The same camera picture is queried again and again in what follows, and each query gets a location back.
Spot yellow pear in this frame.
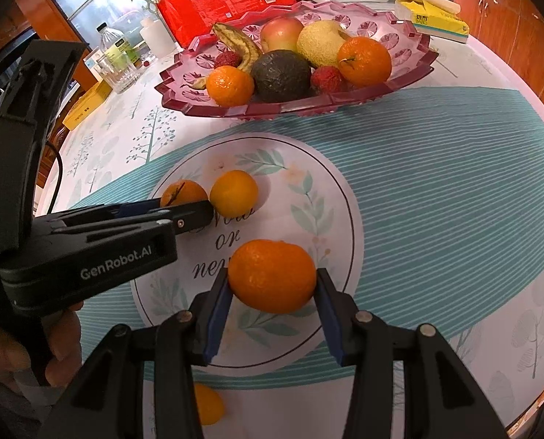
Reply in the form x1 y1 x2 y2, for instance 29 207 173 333
297 20 350 67

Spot white plastic squeeze bottle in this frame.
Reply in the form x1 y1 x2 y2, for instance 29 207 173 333
140 18 177 57

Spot patterned tablecloth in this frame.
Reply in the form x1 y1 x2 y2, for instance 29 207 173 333
34 4 544 439

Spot green label bottle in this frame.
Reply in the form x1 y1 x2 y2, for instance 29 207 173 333
96 22 142 70

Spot red apple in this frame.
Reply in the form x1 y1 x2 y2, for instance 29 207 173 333
260 17 304 53

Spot dark red lychee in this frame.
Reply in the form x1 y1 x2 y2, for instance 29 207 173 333
213 50 242 68

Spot person's left hand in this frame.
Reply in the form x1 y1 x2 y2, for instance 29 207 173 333
0 300 85 388

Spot pink glass fruit plate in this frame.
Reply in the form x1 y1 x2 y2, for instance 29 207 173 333
156 1 438 120

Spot small round mandarin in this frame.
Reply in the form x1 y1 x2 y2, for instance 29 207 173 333
209 170 259 218

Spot wooden cabinet doors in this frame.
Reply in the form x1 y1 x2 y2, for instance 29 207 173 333
454 0 544 104

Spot clear drinking glass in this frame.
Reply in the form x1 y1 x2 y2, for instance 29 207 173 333
97 53 140 93

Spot mandarin with dark mark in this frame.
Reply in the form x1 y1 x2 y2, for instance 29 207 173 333
160 179 208 207

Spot yellow flat box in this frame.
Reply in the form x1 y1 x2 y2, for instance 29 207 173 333
63 80 112 131

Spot yellow tissue pack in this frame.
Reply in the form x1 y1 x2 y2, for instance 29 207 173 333
395 0 470 44

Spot large orange mandarin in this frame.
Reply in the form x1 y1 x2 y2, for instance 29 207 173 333
227 239 317 314

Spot brown spotted banana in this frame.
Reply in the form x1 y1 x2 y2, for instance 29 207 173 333
212 23 262 74

